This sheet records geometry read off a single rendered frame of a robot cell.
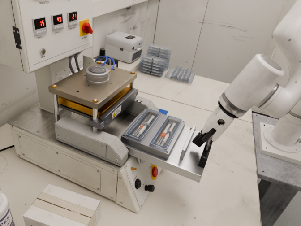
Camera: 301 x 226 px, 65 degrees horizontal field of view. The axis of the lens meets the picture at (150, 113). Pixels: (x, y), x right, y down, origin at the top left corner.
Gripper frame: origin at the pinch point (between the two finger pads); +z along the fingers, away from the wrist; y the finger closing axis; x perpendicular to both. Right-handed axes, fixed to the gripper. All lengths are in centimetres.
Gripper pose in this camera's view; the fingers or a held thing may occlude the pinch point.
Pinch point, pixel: (199, 139)
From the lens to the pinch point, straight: 79.0
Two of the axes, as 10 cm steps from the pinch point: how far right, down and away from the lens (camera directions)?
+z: -4.4, 6.7, 6.0
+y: 3.8, -4.7, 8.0
